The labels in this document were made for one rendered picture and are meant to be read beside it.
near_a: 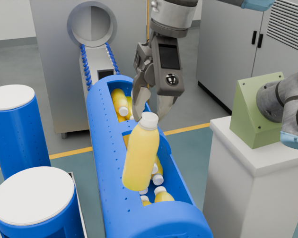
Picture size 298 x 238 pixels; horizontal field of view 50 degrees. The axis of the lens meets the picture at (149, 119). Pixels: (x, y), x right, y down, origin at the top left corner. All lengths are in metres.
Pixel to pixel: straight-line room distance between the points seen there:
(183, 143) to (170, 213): 2.31
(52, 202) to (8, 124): 0.75
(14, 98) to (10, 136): 0.20
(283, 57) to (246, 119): 1.63
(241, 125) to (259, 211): 0.35
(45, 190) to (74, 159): 1.77
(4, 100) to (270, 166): 1.34
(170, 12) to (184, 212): 0.50
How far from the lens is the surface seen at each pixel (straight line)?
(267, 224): 1.45
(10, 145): 1.89
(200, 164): 2.89
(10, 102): 1.82
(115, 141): 1.09
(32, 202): 1.19
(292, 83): 1.09
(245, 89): 1.20
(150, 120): 0.66
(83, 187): 2.70
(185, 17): 0.58
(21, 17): 5.73
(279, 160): 1.20
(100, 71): 1.94
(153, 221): 0.82
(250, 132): 1.19
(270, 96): 1.17
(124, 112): 1.39
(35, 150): 1.94
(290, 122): 1.02
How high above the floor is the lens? 1.86
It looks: 33 degrees down
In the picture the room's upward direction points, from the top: straight up
